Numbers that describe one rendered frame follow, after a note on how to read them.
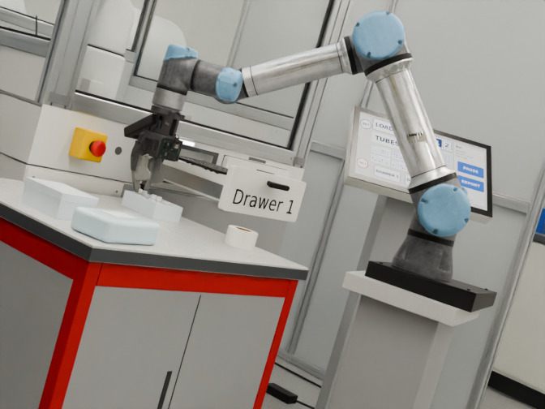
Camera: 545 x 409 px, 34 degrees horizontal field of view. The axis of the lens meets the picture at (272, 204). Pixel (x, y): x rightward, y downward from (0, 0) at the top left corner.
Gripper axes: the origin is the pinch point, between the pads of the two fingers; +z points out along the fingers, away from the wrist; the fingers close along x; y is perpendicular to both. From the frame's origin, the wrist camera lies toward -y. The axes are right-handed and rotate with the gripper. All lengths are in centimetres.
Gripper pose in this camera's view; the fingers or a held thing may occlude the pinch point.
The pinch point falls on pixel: (139, 187)
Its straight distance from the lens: 217.9
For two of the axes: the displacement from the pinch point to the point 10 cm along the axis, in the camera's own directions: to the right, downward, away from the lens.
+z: -2.8, 9.6, 0.8
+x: 6.5, 1.2, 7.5
